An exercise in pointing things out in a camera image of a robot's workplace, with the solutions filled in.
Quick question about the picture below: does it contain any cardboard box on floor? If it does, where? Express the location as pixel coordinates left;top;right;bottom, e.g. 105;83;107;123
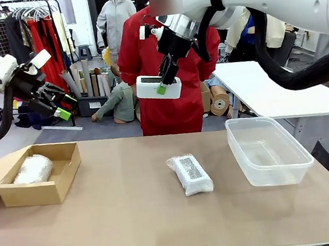
198;81;215;117

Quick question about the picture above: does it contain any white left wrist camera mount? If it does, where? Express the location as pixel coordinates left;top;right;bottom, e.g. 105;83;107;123
25;48;53;71

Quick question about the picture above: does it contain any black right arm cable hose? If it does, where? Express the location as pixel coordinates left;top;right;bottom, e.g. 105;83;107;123
187;0;329;103

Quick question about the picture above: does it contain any black hanging garment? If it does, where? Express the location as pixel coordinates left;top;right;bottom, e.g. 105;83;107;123
3;13;38;70

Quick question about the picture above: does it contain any bubble-wrapped clock with dark face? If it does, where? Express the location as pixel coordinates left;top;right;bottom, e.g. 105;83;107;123
164;152;215;200

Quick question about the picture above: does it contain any mannequin beige coat blue shirt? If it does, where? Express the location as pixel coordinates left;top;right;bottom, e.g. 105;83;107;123
221;13;261;64

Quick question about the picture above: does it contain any mannequin beige coat navy top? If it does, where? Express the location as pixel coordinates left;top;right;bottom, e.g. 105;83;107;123
262;12;290;50

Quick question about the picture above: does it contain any grey plastic stool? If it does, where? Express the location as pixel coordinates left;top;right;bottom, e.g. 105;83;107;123
76;43;94;62

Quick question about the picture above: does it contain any clear plastic container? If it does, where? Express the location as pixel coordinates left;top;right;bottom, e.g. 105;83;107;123
224;109;318;192

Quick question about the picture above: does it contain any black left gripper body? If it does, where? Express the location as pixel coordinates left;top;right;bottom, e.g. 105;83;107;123
10;63;59;120

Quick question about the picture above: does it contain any brown cardboard box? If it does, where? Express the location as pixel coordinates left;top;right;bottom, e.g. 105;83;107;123
0;139;87;212

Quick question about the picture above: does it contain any grey tall material roll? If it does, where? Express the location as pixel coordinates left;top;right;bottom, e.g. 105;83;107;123
80;58;95;98

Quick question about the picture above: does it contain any bubble-wrapped all-white clock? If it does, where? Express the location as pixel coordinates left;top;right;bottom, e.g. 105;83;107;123
10;152;55;186

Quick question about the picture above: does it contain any white unwrapped digital clock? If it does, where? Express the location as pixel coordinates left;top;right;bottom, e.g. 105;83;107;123
134;71;184;105

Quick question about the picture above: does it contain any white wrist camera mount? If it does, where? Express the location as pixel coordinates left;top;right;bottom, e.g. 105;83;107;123
137;21;164;41
25;48;53;71

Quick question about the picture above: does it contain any red hanging dress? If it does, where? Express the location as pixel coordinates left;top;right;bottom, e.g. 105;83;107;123
26;14;73;114

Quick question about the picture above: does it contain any brown mannequin torso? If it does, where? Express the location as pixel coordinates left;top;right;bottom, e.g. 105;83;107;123
206;75;238;120

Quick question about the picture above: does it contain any person in grey hoodie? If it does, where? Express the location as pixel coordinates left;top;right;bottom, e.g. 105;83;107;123
91;0;142;60

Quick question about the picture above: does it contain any white work table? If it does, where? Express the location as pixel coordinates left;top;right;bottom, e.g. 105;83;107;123
210;49;329;152

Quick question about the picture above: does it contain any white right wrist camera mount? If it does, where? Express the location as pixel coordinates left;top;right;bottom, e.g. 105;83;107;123
137;21;164;41

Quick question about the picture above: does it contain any dark checked dress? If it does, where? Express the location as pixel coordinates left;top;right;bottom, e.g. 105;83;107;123
0;17;13;57

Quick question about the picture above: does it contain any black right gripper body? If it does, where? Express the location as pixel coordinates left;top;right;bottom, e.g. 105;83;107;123
154;22;196;63

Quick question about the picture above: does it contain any cream material roll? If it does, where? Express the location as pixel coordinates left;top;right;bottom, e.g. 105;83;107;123
69;63;85;96

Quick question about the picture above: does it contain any grey leaning material roll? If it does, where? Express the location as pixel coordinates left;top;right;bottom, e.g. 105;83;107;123
58;68;83;101

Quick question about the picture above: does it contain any cream hanging garment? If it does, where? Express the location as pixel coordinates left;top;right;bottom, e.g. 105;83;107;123
50;10;73;58

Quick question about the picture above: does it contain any white material roll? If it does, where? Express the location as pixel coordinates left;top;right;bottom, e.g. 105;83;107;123
96;73;107;97

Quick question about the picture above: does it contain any brown cardboard tube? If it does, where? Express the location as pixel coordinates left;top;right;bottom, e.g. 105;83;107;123
90;73;101;98

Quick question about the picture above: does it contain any dark storage bin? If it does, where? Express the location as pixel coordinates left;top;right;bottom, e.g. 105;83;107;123
76;92;112;119

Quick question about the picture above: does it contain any person in red jacket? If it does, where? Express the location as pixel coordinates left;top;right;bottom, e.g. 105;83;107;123
109;0;232;142

